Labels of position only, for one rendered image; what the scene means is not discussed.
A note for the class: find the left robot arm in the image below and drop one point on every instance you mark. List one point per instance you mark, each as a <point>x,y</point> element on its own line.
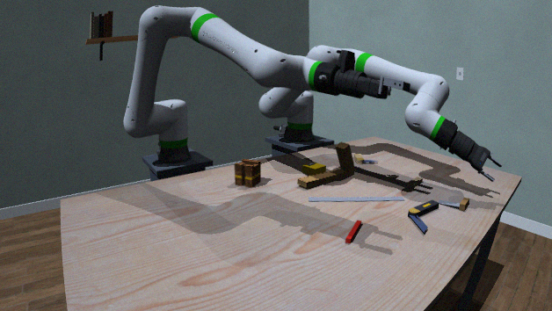
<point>421,116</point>

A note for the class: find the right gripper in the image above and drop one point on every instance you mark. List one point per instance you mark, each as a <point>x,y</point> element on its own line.
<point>350,82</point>

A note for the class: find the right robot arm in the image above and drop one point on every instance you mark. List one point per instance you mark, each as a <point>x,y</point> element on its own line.
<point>168,118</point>

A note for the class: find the red rectangular bar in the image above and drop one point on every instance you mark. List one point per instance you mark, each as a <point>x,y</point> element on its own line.
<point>353,232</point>

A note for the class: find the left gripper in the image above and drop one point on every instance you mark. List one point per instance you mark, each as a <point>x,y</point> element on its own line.
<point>463,146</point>

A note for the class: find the black sliding bevel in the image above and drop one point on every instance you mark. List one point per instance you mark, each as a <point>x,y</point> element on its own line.
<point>420,210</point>

